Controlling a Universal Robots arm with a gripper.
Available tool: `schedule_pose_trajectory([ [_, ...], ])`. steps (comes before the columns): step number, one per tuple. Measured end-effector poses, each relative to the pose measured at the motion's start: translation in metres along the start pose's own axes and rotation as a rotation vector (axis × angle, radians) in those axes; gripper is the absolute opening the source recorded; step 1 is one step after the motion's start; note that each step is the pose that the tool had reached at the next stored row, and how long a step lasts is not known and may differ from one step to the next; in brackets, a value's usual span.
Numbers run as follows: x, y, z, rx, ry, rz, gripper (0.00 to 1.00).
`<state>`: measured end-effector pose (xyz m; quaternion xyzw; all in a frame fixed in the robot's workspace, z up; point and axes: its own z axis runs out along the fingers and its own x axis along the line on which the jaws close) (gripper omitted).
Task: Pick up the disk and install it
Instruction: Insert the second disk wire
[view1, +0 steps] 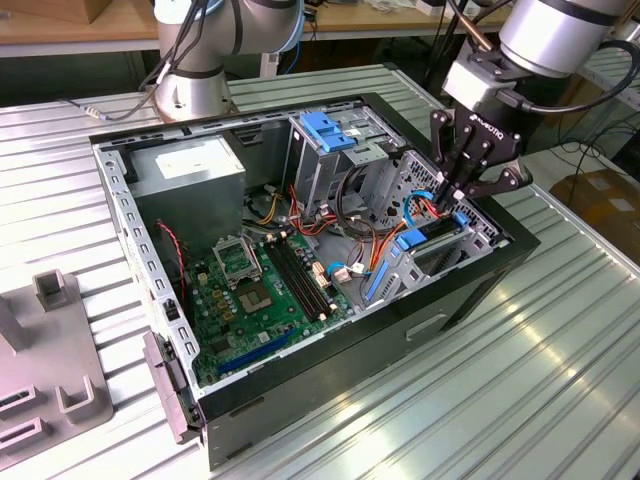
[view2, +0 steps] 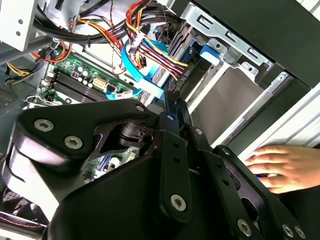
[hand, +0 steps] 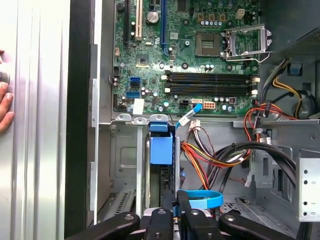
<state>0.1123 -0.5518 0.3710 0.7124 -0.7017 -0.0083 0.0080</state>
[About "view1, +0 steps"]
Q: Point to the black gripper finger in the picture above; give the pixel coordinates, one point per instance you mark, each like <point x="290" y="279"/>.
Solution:
<point x="440" y="145"/>
<point x="505" y="182"/>

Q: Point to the hard disk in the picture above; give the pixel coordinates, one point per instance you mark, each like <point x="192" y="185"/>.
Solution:
<point x="411" y="240"/>

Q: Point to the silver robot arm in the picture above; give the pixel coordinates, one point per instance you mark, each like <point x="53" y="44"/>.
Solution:
<point x="555" y="35"/>

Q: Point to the metal disk bay cage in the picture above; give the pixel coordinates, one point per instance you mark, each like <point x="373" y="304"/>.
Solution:
<point x="465" y="245"/>

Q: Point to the cardboard box with white label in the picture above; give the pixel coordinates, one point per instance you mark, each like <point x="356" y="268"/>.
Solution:
<point x="600" y="205"/>

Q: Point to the blue plastic cage latch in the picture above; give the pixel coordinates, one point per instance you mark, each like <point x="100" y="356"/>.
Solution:
<point x="325" y="132"/>

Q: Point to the grey optical drive cage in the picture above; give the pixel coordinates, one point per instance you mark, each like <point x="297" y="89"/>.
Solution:
<point x="320" y="175"/>

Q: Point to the metal slat side table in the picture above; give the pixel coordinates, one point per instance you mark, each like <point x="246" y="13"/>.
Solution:
<point x="625" y="87"/>

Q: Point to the black RAM slot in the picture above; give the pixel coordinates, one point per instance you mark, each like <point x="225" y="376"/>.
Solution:
<point x="296" y="277"/>
<point x="308" y="270"/>

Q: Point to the CPU socket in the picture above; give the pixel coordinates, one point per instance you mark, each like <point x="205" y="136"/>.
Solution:
<point x="255" y="300"/>

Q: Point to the green motherboard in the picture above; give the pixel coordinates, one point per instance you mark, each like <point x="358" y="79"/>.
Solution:
<point x="270" y="325"/>

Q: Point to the black PC case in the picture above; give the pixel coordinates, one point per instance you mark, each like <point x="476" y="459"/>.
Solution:
<point x="350" y="380"/>

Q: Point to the grey power supply unit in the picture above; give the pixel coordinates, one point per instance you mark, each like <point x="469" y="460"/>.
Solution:
<point x="190" y="210"/>

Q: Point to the blue expansion slot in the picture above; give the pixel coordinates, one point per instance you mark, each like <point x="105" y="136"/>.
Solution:
<point x="255" y="352"/>

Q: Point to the black case fan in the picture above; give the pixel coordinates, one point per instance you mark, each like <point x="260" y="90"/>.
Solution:
<point x="169" y="265"/>

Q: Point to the plain brown cardboard box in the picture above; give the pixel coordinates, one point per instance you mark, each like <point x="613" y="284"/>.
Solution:
<point x="117" y="9"/>

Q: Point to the wooden desk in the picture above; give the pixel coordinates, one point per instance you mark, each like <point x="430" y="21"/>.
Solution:
<point x="100" y="30"/>

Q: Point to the grey card retention latch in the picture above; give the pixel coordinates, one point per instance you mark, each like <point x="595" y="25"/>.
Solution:
<point x="167" y="385"/>

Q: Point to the grey parts rack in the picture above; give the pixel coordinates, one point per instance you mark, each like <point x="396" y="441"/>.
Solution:
<point x="50" y="350"/>

